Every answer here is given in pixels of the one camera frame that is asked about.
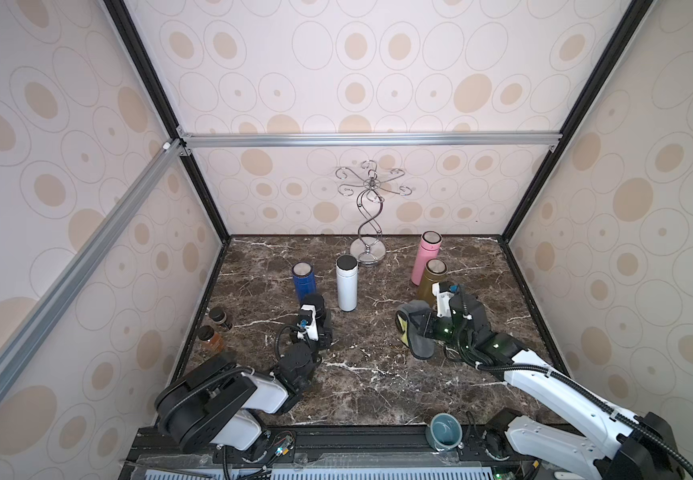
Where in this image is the black thermos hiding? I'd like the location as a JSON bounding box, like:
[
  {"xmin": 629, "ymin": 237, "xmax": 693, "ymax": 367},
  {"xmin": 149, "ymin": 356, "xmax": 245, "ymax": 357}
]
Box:
[{"xmin": 302, "ymin": 293, "xmax": 334, "ymax": 350}]

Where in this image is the left aluminium frame bar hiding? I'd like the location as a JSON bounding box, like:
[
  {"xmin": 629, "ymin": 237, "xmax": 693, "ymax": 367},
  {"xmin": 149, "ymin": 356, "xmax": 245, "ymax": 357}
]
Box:
[{"xmin": 0, "ymin": 138, "xmax": 186, "ymax": 402}]

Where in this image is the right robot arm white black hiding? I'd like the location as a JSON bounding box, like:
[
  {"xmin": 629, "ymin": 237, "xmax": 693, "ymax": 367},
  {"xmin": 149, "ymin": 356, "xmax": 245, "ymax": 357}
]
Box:
[{"xmin": 395, "ymin": 285, "xmax": 693, "ymax": 479}]

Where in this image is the dark lid spice jar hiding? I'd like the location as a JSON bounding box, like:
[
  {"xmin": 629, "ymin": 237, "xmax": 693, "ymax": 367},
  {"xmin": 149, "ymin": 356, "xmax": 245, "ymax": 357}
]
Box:
[{"xmin": 208, "ymin": 306, "xmax": 234, "ymax": 332}]

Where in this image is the blue thermos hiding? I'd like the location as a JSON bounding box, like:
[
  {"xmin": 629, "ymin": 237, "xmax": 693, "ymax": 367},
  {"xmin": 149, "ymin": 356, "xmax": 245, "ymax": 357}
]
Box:
[{"xmin": 292, "ymin": 262, "xmax": 318, "ymax": 304}]

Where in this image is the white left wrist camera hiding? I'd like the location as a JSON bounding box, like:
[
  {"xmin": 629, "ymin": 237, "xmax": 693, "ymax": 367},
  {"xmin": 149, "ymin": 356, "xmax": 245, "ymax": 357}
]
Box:
[{"xmin": 298, "ymin": 304, "xmax": 320, "ymax": 342}]

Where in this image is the white thermos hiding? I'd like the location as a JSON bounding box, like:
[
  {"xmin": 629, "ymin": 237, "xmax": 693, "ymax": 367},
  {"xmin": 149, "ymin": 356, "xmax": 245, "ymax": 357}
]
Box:
[{"xmin": 336, "ymin": 254, "xmax": 358, "ymax": 312}]

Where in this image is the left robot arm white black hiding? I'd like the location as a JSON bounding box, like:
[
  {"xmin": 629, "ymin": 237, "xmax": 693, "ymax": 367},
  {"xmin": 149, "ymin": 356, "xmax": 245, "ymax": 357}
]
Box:
[{"xmin": 154, "ymin": 341, "xmax": 322, "ymax": 453}]

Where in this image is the pink thermos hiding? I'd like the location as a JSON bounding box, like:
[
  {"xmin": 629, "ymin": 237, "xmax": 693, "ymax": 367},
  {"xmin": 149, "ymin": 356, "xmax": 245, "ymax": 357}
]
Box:
[{"xmin": 411, "ymin": 230, "xmax": 442, "ymax": 286}]

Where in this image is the horizontal aluminium frame bar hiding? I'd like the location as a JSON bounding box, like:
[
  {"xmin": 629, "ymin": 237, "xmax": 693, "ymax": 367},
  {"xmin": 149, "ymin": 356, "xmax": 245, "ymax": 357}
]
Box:
[{"xmin": 182, "ymin": 131, "xmax": 562, "ymax": 150}]

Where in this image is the silver metal cup stand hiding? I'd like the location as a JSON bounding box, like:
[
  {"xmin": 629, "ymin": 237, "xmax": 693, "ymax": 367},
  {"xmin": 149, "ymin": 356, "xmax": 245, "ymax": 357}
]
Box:
[{"xmin": 336, "ymin": 160, "xmax": 413, "ymax": 266}]

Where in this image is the orange spice jar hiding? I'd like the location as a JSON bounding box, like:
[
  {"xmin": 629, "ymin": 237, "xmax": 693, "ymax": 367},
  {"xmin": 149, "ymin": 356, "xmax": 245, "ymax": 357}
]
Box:
[{"xmin": 196, "ymin": 325, "xmax": 226, "ymax": 356}]

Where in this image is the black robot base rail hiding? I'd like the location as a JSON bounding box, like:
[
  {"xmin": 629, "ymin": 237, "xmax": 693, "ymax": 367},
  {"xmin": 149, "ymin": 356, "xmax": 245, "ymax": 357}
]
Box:
[{"xmin": 120, "ymin": 425, "xmax": 569, "ymax": 479}]

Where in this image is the teal ceramic mug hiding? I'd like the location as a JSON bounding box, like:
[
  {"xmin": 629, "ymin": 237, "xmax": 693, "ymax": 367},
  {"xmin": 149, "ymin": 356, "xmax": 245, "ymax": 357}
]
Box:
[{"xmin": 424, "ymin": 413, "xmax": 463, "ymax": 452}]

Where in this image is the grey yellow cleaning cloth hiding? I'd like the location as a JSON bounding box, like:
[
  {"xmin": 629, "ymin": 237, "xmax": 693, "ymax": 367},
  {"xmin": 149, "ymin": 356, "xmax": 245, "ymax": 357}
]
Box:
[{"xmin": 395, "ymin": 300, "xmax": 435, "ymax": 360}]

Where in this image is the gold thermos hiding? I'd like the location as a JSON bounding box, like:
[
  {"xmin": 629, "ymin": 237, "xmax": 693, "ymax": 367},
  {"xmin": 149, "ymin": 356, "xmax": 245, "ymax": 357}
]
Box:
[{"xmin": 416, "ymin": 258, "xmax": 447, "ymax": 307}]

